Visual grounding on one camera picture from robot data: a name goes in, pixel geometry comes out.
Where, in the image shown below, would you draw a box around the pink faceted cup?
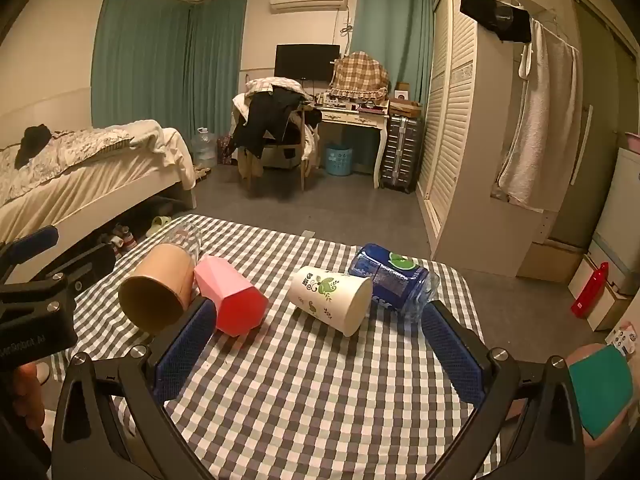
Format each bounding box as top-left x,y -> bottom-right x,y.
193,254 -> 270,337

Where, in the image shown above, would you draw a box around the bed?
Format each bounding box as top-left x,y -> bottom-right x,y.
0,120 -> 199,273

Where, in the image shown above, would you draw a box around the black jacket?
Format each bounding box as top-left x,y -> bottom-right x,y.
233,90 -> 302,159

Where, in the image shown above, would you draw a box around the red bottle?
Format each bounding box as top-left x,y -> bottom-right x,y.
571,261 -> 610,319

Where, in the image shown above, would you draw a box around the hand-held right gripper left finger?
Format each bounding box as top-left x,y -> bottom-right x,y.
52,297 -> 218,480

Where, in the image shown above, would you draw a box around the blue plastic cup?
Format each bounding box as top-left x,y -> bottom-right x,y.
348,243 -> 442,324

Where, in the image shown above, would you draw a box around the person's left hand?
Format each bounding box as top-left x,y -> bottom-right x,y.
12,361 -> 49,443

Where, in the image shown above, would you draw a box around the black hanging bag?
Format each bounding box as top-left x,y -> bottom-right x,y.
459,0 -> 533,44

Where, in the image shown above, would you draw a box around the clear plastic cup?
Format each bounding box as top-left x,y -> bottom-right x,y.
159,219 -> 204,267

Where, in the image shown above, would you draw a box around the white power strip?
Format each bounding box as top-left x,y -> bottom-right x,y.
607,324 -> 638,356

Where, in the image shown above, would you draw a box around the green slippers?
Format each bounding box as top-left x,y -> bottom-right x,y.
146,215 -> 174,237

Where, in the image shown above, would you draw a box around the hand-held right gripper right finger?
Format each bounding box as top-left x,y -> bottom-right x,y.
421,300 -> 587,480

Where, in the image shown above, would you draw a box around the black garment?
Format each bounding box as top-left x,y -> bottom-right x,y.
14,124 -> 54,169

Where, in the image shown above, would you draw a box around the white paper cup green print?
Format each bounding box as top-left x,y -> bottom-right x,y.
290,265 -> 374,338

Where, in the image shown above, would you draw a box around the floral quilt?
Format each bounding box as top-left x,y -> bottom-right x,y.
0,120 -> 194,207

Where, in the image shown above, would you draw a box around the large water jug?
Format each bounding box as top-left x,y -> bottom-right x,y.
191,127 -> 218,169

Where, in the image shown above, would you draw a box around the blue plastic basket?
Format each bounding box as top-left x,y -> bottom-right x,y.
325,143 -> 352,177

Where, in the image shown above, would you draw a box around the teal cushioned stool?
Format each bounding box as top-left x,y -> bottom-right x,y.
566,343 -> 637,449

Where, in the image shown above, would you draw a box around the white desk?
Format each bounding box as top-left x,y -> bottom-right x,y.
314,99 -> 391,190

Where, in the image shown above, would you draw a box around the brown paper cup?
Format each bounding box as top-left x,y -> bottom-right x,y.
118,243 -> 197,336

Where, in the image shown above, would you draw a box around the grey checkered tablecloth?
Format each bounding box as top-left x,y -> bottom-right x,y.
49,213 -> 502,480

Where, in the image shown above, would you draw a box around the white fridge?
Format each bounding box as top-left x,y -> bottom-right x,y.
584,147 -> 640,297

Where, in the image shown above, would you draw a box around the white towel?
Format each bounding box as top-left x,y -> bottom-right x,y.
495,19 -> 584,209

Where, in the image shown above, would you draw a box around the dark ribbed suitcase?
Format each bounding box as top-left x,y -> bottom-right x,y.
378,113 -> 424,195

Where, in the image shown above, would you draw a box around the white storage box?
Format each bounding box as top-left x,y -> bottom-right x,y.
567,254 -> 623,332

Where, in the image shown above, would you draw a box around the black monitor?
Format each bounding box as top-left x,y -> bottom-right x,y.
274,43 -> 342,83

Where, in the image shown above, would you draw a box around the wooden chair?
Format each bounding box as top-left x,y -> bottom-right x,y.
231,77 -> 322,193

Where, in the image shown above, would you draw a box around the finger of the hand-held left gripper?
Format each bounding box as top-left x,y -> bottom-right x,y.
0,225 -> 60,283
27,241 -> 117,295

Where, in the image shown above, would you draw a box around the teal curtain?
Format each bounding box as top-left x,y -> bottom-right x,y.
350,0 -> 435,107
187,0 -> 250,137
91,0 -> 194,137

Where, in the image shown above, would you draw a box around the shoes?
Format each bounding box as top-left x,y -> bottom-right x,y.
97,224 -> 139,257

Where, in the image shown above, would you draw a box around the plaid cloth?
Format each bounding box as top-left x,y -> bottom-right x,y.
329,51 -> 390,101

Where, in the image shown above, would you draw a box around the dark patterned bag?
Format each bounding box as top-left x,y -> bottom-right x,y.
215,134 -> 236,165

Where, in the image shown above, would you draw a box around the white louvered wardrobe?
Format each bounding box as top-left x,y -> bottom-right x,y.
415,0 -> 583,279

